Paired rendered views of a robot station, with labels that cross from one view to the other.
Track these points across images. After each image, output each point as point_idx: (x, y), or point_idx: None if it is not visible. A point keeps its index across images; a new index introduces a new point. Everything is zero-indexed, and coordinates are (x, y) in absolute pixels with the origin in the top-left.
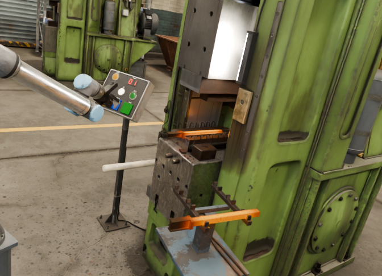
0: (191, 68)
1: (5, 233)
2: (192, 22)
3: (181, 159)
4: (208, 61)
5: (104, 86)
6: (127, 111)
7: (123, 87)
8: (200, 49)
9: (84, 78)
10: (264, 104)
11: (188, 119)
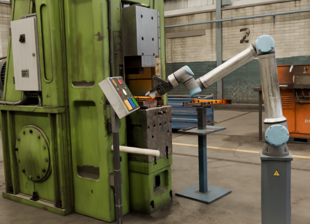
0: (148, 53)
1: (261, 152)
2: (141, 24)
3: (164, 109)
4: (156, 45)
5: (161, 79)
6: (137, 104)
7: (122, 88)
8: (150, 39)
9: (189, 68)
10: (162, 61)
11: None
